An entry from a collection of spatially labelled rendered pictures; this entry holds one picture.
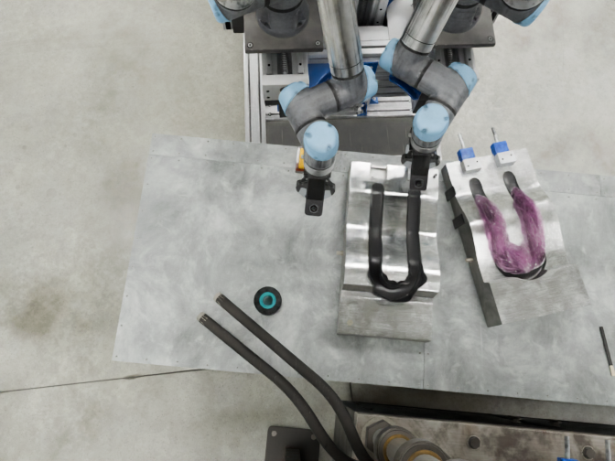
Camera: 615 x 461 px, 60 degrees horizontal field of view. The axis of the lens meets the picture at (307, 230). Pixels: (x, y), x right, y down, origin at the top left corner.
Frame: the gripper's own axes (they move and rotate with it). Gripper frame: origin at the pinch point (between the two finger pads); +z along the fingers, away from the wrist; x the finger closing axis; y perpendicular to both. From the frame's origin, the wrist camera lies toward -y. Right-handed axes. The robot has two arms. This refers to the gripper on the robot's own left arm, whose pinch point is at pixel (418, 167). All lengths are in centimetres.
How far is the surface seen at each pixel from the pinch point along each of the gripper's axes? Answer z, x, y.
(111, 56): 85, 147, 71
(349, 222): 1.2, 18.5, -17.0
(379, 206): 3.3, 10.2, -11.3
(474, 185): 12.0, -17.8, -1.5
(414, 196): 5.1, 0.4, -7.4
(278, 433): 75, 45, -96
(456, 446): 7, -15, -77
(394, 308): 2.2, 4.0, -40.3
